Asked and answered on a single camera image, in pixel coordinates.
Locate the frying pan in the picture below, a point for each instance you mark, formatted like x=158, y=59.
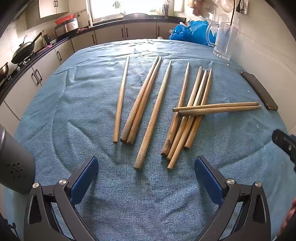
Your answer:
x=135, y=15

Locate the clear glass pitcher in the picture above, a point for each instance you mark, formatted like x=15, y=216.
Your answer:
x=225, y=41

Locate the black kitchen countertop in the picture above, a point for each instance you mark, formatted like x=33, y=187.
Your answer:
x=143, y=21

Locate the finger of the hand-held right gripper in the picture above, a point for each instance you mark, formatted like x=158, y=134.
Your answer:
x=284, y=141

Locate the steel kettle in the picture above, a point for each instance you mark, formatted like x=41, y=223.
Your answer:
x=46, y=39

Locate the steel rice cooker red lid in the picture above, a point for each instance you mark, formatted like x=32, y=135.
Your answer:
x=69, y=25

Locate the blue plastic bag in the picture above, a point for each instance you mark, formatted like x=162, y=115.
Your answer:
x=189, y=31

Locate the bunch of wooden chopsticks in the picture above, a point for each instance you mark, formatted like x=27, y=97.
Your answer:
x=142, y=99

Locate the black wok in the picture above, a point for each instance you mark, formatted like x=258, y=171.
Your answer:
x=23, y=52

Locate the kitchen window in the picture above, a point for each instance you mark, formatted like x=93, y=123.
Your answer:
x=108, y=8

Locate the black smartphone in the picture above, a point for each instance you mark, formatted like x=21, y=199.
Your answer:
x=259, y=90

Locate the blue towel tablecloth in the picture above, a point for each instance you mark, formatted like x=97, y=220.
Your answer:
x=81, y=115

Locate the perforated grey utensil holder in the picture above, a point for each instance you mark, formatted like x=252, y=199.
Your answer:
x=13, y=162

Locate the person's right hand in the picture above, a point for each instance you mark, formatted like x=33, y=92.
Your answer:
x=289, y=220

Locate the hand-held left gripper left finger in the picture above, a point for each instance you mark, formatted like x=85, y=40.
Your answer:
x=84, y=178

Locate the sink-side chopstick holder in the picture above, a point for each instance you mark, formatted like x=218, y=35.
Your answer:
x=165, y=11

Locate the dark cooking pot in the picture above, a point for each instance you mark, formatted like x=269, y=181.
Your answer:
x=4, y=70

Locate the grey kitchen base cabinets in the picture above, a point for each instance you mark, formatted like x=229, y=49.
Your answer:
x=23, y=92

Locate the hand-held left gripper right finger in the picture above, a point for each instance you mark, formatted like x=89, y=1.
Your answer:
x=209, y=178

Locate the grey wall cabinet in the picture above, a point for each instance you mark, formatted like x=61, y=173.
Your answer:
x=53, y=7

